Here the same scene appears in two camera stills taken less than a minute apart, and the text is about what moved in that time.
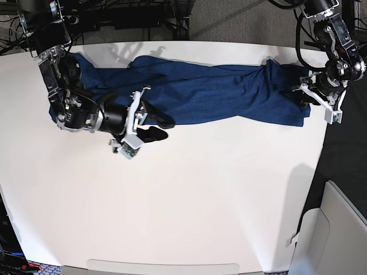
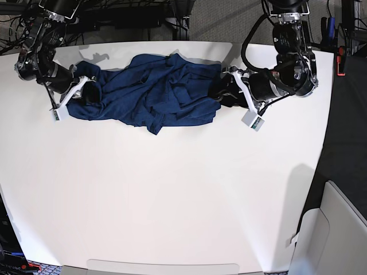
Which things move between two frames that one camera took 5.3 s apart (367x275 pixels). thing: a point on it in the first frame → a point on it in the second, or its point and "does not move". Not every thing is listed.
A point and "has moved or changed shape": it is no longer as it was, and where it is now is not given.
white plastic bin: [331, 239] does not move
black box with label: [12, 259] does not move
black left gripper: [324, 86] → [228, 93]
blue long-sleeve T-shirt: [196, 91] has moved or changed shape
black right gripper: [115, 117] → [60, 79]
